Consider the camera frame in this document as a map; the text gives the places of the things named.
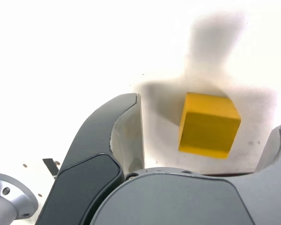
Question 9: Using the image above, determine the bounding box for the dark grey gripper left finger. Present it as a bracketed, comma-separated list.
[35, 93, 146, 225]

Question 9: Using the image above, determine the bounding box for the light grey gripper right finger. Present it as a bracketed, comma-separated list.
[90, 120, 281, 225]

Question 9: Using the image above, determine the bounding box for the yellow cube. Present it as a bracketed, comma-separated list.
[177, 91, 242, 160]

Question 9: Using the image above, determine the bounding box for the black tape strip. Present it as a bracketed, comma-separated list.
[42, 158, 59, 177]

